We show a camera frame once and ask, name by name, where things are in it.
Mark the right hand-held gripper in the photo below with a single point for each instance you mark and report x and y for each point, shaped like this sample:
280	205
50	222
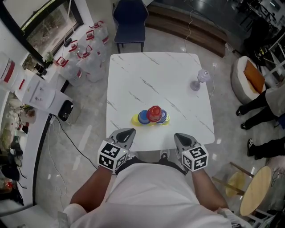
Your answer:
189	149

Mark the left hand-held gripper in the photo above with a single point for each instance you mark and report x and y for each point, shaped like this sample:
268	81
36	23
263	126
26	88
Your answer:
115	144

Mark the yellow cup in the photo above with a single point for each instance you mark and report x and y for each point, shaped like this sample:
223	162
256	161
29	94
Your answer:
168	119
134	120

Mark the blue cup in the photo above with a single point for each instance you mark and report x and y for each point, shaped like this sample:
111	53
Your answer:
142	116
163	115

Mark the red cup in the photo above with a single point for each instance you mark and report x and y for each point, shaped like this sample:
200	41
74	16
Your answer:
154	113

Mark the person's right forearm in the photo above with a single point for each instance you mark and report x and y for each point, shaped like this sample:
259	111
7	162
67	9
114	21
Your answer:
207	191

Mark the person's left forearm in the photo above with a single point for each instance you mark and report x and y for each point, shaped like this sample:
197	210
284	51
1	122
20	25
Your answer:
93	189

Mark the person's left shoe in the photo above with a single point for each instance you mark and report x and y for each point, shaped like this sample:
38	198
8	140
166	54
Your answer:
133	154

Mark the person's right shoe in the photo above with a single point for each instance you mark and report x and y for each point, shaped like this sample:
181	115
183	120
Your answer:
164	154

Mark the person's black shorts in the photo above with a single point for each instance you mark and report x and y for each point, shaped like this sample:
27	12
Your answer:
155	162

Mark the yellow wooden stool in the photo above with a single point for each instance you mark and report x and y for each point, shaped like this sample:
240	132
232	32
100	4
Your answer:
233	183

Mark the person's white shirt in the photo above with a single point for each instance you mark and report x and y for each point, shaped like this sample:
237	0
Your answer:
151	196

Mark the round wooden side table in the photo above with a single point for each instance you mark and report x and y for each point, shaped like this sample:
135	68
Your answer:
256	191

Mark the white round armchair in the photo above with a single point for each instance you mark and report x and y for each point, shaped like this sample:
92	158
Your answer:
239	80

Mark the white water dispenser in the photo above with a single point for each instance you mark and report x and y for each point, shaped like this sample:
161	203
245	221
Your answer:
42	93

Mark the orange cushion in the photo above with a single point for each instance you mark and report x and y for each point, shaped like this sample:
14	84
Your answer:
253	75

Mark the black pot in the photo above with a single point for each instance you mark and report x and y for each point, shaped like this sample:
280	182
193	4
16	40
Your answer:
40	68

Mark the small green potted plant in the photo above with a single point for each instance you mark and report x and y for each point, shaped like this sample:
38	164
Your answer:
49	57

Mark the small black device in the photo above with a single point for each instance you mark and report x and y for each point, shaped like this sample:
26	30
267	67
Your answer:
67	42

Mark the brown wooden platform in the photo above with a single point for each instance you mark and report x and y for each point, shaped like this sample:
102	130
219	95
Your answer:
189	29

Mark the navy blue chair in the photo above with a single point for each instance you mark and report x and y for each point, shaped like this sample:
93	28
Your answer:
130	24

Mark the red-labelled dispenser water bottle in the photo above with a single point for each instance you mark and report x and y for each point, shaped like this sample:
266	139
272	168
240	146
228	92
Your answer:
10	71

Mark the black-framed window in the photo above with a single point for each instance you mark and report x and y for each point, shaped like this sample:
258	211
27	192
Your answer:
51	24

